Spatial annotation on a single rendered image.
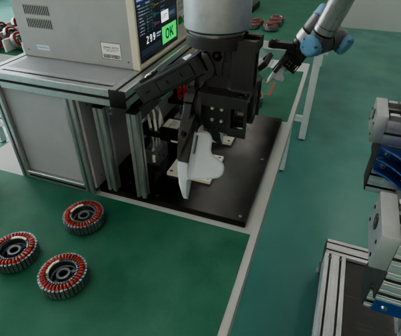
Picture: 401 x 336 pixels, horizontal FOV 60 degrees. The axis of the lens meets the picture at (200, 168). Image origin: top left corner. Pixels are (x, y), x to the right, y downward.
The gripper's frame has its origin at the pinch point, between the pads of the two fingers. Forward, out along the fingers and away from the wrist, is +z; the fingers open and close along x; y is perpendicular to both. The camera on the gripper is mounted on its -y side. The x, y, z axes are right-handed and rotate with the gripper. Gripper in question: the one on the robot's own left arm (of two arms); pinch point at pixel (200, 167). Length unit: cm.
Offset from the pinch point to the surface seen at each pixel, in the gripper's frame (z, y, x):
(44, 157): 31, -63, 27
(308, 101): 82, 4, 210
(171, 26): -3, -34, 62
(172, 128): 23, -27, 45
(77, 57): 2, -53, 39
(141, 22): -8, -33, 43
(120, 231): 40, -30, 15
